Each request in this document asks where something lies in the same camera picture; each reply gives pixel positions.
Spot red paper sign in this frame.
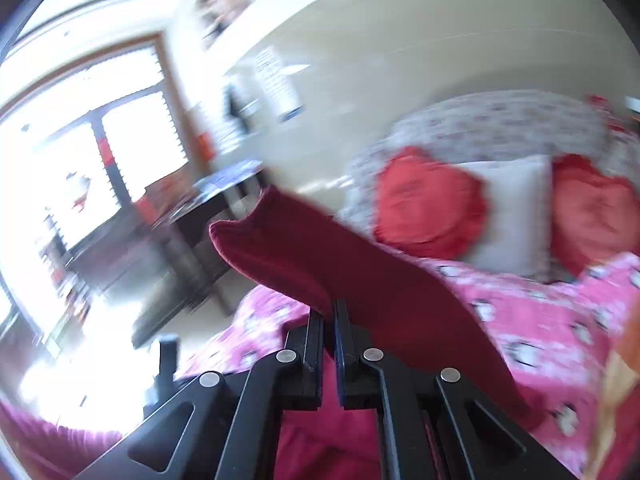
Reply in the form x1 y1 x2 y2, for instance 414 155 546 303
197 131 217 167

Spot eye chart poster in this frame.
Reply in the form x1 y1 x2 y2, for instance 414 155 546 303
252 46 307 124

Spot red heart pillow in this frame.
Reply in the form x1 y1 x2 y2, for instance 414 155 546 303
374 146 488 260
550 154 640 277

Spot dark red garment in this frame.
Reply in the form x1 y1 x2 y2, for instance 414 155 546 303
209 185 548 480

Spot floral pillow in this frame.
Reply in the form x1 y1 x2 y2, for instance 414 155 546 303
345 91 621 221

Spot pink penguin blanket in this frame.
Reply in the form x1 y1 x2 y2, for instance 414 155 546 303
180 252 640 480

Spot dark hanging cloth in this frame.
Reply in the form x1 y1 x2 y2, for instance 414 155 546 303
224 85 247 132

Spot white pillow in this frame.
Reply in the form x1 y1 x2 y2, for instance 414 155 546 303
455 155 554 277

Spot red ruffled cloth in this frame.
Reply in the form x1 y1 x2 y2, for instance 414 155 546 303
587 94 632 136

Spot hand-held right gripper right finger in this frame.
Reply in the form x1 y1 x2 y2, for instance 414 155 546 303
332 300 577 480

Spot window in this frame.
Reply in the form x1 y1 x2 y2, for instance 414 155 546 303
0 35 197 271

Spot dark wooden table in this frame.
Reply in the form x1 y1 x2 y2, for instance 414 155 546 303
65 160 271 348

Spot magenta cloth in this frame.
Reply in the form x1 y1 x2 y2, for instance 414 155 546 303
0 400 124 480

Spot wall poster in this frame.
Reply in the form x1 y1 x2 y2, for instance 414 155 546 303
195 0 257 50

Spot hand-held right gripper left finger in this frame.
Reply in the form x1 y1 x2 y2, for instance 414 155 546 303
75 306 326 480

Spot orange floral blanket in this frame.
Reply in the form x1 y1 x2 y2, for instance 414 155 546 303
587 310 640 480

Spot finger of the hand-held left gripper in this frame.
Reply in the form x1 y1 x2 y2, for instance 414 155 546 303
144 340 180 416

